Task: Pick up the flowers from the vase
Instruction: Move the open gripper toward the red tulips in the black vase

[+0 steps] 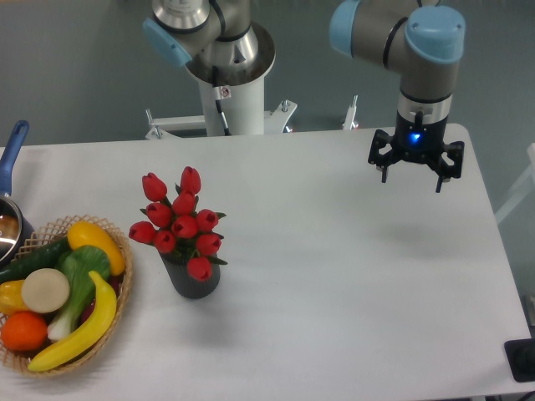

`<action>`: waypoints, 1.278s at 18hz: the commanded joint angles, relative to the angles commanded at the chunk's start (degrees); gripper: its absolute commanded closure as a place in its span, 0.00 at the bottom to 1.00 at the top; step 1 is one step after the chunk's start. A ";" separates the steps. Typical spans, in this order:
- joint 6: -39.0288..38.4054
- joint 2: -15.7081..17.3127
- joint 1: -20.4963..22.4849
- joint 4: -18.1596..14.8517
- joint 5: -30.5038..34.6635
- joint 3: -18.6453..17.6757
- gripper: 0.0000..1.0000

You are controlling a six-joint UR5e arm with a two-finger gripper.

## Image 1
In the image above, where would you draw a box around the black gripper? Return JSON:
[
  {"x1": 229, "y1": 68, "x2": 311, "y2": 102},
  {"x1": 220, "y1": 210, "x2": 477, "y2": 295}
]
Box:
[{"x1": 368, "y1": 114, "x2": 465, "y2": 193}]

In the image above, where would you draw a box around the red tulip bouquet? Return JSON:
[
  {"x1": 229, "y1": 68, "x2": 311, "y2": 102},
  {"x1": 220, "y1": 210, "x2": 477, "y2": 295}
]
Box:
[{"x1": 129, "y1": 166, "x2": 225, "y2": 280}]

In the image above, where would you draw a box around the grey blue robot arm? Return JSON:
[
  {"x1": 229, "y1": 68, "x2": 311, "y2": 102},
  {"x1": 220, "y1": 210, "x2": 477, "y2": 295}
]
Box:
[{"x1": 142, "y1": 1, "x2": 466, "y2": 183}]

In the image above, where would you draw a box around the dark grey ribbed vase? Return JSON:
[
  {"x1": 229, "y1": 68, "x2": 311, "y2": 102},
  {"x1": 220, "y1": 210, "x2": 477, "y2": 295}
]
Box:
[{"x1": 160, "y1": 253, "x2": 221, "y2": 299}]

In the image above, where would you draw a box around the right table clamp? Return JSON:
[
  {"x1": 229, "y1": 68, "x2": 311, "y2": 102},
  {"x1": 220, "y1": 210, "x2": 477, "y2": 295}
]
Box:
[{"x1": 342, "y1": 94, "x2": 359, "y2": 130}]

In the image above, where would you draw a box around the table clamp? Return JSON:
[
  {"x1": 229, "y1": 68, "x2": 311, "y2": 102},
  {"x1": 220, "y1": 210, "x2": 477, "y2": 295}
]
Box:
[
  {"x1": 342, "y1": 94, "x2": 359, "y2": 130},
  {"x1": 264, "y1": 99, "x2": 298, "y2": 134},
  {"x1": 145, "y1": 109, "x2": 206, "y2": 140}
]

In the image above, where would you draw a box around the middle table clamp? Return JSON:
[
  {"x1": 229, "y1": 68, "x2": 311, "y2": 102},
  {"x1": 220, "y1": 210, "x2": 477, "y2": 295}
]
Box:
[{"x1": 264, "y1": 99, "x2": 298, "y2": 134}]

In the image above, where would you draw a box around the black device at edge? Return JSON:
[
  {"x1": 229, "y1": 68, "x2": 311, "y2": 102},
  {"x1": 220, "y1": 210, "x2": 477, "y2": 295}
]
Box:
[{"x1": 504, "y1": 338, "x2": 535, "y2": 383}]

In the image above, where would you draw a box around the left table clamp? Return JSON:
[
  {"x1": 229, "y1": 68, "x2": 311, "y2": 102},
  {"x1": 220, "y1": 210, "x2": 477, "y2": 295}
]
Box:
[{"x1": 145, "y1": 109, "x2": 206, "y2": 140}]

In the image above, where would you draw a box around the yellow banana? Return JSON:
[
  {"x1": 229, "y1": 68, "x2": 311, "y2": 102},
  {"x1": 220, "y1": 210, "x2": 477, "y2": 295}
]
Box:
[{"x1": 28, "y1": 271, "x2": 117, "y2": 373}]

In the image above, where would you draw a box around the yellow lemon squash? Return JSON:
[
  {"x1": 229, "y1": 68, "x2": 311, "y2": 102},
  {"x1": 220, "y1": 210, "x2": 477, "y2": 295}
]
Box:
[{"x1": 67, "y1": 221, "x2": 125, "y2": 277}]

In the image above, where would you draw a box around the green bok choy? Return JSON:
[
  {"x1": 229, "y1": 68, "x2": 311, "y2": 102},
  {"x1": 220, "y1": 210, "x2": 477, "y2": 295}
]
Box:
[{"x1": 48, "y1": 246, "x2": 110, "y2": 343}]

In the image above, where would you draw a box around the woven wicker basket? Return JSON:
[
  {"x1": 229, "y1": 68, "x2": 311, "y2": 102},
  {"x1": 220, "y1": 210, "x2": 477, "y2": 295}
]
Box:
[{"x1": 1, "y1": 215, "x2": 133, "y2": 377}]

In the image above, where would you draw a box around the green cucumber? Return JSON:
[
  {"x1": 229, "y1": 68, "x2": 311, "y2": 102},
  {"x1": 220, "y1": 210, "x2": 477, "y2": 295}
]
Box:
[{"x1": 1, "y1": 237, "x2": 70, "y2": 284}]

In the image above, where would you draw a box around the beige round slice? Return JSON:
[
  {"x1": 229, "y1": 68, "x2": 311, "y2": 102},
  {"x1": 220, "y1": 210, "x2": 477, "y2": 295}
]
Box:
[{"x1": 21, "y1": 268, "x2": 70, "y2": 313}]

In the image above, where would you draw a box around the yellow bell pepper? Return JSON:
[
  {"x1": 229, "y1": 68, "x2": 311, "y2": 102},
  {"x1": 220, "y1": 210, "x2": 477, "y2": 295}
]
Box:
[{"x1": 0, "y1": 280, "x2": 29, "y2": 316}]

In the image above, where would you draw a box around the orange fruit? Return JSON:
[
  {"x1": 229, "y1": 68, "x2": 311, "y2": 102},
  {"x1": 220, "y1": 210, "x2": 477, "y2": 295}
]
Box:
[{"x1": 1, "y1": 312, "x2": 48, "y2": 352}]

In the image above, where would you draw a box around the white frame at right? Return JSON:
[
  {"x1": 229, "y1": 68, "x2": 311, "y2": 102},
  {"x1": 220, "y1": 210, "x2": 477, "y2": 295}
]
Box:
[{"x1": 495, "y1": 143, "x2": 534, "y2": 225}]

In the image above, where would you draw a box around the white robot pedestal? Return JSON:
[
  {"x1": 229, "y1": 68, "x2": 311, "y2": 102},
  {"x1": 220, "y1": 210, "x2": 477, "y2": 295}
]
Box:
[{"x1": 186, "y1": 22, "x2": 276, "y2": 136}]

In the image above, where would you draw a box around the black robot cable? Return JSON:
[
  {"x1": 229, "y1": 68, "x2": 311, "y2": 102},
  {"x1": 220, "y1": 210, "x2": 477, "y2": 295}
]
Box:
[{"x1": 211, "y1": 65, "x2": 232, "y2": 137}]

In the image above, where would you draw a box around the blue handled saucepan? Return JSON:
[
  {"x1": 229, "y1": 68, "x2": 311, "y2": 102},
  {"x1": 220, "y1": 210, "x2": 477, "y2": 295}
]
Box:
[{"x1": 1, "y1": 120, "x2": 33, "y2": 268}]

